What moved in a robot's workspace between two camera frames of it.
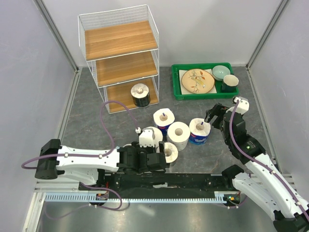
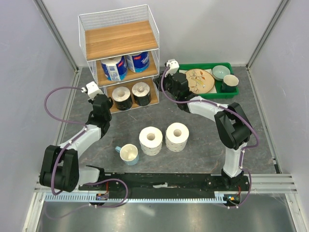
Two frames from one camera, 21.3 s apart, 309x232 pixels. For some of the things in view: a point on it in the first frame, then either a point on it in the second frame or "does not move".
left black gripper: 136,145 to 110,103
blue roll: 162,118 to 115,69
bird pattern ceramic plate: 198,81 does not move
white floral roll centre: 178,133 does not move
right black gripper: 212,111 to 158,82
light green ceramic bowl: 219,72 does not move
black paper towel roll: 140,94 does not move
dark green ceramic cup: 230,83 does not move
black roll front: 171,152 to 122,97
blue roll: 199,131 to 138,63
